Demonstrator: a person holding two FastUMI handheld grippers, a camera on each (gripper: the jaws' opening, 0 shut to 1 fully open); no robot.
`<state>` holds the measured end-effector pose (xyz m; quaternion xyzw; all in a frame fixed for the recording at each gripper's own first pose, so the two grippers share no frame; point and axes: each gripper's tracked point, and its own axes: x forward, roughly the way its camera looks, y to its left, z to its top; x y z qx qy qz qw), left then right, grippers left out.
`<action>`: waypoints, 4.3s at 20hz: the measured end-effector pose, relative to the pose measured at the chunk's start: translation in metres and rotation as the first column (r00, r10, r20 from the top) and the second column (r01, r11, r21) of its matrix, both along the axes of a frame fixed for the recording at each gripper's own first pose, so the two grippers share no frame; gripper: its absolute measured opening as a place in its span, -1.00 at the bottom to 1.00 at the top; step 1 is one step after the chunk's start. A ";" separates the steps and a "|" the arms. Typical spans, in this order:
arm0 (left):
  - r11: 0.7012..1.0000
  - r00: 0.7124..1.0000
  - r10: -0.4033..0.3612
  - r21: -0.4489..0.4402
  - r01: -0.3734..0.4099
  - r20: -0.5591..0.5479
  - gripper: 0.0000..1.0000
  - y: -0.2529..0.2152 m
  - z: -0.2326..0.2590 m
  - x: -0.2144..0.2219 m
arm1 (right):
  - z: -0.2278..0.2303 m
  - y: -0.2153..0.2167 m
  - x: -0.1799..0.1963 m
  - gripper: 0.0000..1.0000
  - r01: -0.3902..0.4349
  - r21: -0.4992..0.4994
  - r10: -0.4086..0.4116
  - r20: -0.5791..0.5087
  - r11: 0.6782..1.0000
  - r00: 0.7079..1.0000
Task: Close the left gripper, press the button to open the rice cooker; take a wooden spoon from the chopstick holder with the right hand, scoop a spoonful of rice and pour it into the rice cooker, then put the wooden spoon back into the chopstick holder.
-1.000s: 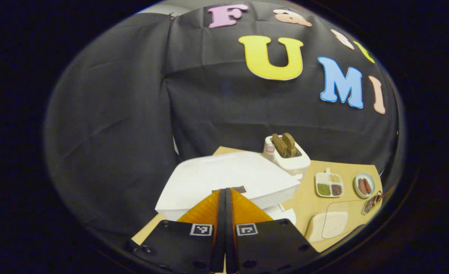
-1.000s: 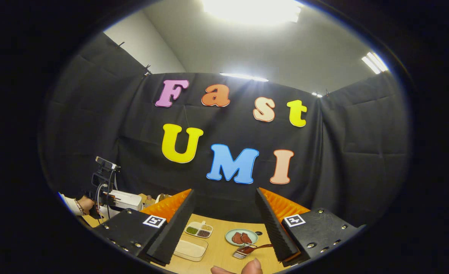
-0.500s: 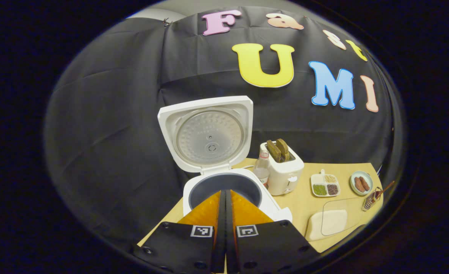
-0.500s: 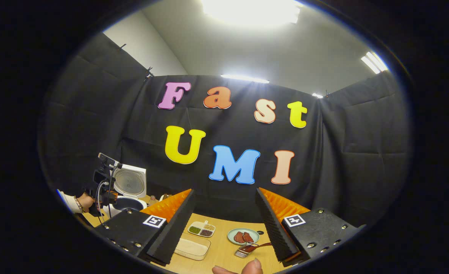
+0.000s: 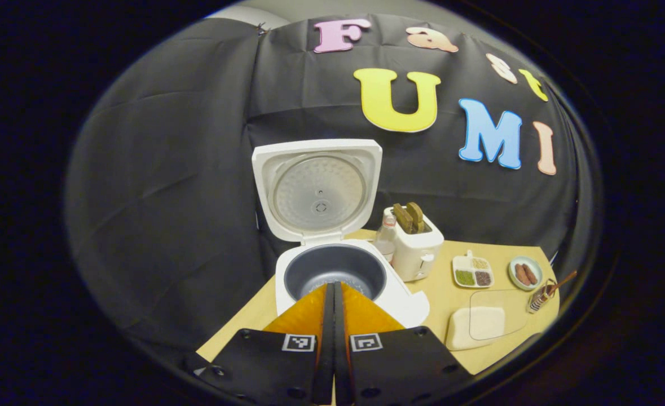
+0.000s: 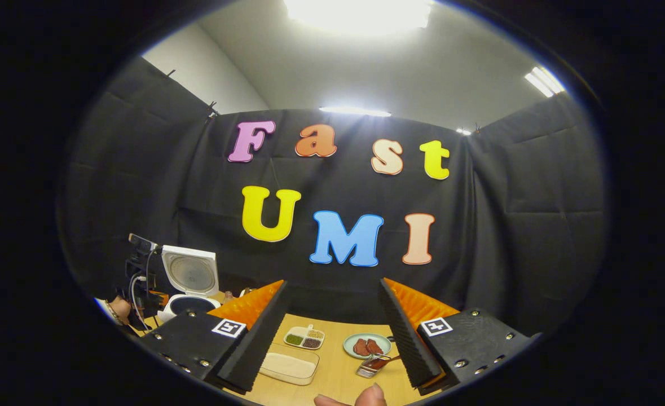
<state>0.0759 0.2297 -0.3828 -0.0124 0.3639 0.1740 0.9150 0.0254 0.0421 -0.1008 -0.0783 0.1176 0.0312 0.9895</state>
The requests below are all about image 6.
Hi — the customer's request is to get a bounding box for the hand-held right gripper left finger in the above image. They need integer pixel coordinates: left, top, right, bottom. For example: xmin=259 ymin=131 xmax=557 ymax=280
xmin=139 ymin=281 xmax=289 ymax=394

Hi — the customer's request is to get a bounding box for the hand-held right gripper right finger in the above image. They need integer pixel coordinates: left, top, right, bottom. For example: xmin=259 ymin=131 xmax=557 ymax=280
xmin=378 ymin=278 xmax=545 ymax=395

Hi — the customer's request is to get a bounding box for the brown wooden spoon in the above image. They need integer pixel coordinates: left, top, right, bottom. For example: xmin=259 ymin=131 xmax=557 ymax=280
xmin=363 ymin=355 xmax=402 ymax=371

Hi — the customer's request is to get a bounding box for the pale green plate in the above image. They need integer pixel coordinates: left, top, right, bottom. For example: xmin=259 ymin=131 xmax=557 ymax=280
xmin=343 ymin=333 xmax=392 ymax=360

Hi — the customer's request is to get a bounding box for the white divided seasoning dish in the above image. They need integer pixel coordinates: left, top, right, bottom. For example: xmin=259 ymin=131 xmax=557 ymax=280
xmin=283 ymin=324 xmax=326 ymax=350

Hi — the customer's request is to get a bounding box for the black backdrop cloth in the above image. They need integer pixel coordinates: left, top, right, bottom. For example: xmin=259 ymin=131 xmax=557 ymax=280
xmin=56 ymin=56 xmax=609 ymax=339

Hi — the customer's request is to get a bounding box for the twin tube ceiling light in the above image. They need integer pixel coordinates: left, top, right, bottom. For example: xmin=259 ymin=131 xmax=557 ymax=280
xmin=524 ymin=66 xmax=566 ymax=98

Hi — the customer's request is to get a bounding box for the large ceiling light panel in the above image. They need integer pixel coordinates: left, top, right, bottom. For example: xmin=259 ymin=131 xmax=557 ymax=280
xmin=284 ymin=0 xmax=431 ymax=36

